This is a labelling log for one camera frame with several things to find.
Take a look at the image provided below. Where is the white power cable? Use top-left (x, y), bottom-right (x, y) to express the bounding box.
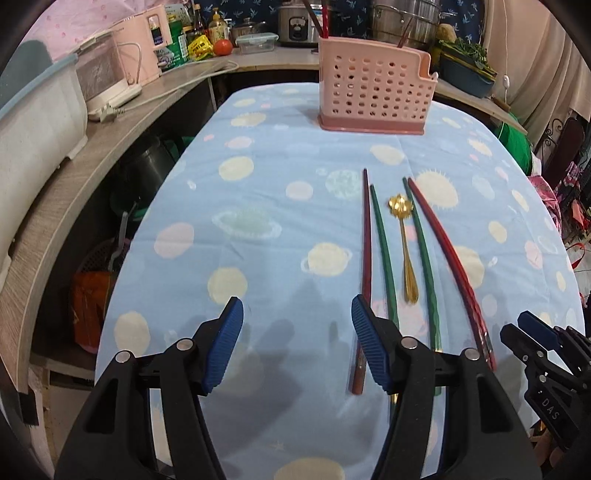
top-left (87, 58), bottom-right (240, 123)

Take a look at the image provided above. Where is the dark red faceted chopstick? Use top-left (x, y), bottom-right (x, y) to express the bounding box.
top-left (407, 179), bottom-right (497, 371)

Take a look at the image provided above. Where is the dark maroon chopstick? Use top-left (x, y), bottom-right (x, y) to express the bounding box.
top-left (302, 0), bottom-right (324, 38)

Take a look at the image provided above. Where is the blue planet pattern tablecloth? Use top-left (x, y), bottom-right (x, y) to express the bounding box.
top-left (96, 83), bottom-right (584, 479)

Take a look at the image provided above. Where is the green bag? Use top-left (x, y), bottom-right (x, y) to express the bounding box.
top-left (495, 122), bottom-right (533, 176)

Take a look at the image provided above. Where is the green can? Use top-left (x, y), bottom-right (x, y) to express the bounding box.
top-left (166, 19), bottom-right (188, 69)

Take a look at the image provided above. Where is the yellow snack packet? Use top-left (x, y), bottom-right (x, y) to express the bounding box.
top-left (187, 35), bottom-right (214, 62)

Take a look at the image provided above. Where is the maroon chopstick brown end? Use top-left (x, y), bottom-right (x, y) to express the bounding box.
top-left (349, 169), bottom-right (373, 395)

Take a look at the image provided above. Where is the small steel lidded pot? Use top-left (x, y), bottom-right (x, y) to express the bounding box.
top-left (230, 17), bottom-right (266, 47)

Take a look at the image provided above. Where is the white blue dish drainer box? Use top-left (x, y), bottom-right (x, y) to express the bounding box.
top-left (1, 40), bottom-right (87, 259)

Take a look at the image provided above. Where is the steel rice cooker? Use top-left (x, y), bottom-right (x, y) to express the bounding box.
top-left (277, 1), bottom-right (318, 47)

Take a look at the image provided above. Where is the wooden counter shelf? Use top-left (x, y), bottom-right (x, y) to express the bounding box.
top-left (0, 45), bottom-right (528, 393)

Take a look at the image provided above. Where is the blue leaf pattern backsplash cloth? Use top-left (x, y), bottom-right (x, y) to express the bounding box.
top-left (198, 0), bottom-right (485, 42)

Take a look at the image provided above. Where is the gold flower spoon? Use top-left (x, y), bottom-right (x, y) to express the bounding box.
top-left (388, 194), bottom-right (419, 304)

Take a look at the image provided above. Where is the pink perforated utensil basket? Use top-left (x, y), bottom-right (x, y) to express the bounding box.
top-left (318, 37), bottom-right (438, 135)

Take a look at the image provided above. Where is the clear plastic food container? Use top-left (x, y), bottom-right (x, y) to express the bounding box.
top-left (236, 32), bottom-right (279, 55)

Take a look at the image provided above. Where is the green chopstick gold band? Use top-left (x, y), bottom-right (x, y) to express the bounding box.
top-left (402, 176), bottom-right (444, 398)
top-left (370, 185), bottom-right (399, 417)

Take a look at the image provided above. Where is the red tomato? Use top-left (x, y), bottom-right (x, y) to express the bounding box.
top-left (213, 38), bottom-right (233, 56)

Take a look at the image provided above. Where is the right hand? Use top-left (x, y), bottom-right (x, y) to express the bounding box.
top-left (534, 429), bottom-right (574, 472)

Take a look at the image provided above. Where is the pink electric kettle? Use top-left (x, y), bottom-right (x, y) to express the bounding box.
top-left (111, 5), bottom-right (172, 86)

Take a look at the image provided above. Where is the pink floral cloth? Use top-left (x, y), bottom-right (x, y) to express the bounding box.
top-left (529, 175), bottom-right (578, 234)

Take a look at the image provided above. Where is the beige curtain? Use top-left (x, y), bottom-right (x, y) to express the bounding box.
top-left (483, 0), bottom-right (590, 144)

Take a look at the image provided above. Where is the pink dotted curtain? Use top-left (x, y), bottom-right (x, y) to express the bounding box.
top-left (24, 0), bottom-right (167, 61)

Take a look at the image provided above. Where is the stacked steel steamer pot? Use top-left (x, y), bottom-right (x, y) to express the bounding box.
top-left (370, 0), bottom-right (442, 50)

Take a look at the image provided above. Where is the yellow oil bottle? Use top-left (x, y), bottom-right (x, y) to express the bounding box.
top-left (208, 7), bottom-right (229, 45)

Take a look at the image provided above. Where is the dark blue vegetable basin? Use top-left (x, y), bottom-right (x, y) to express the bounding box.
top-left (437, 38), bottom-right (497, 98)

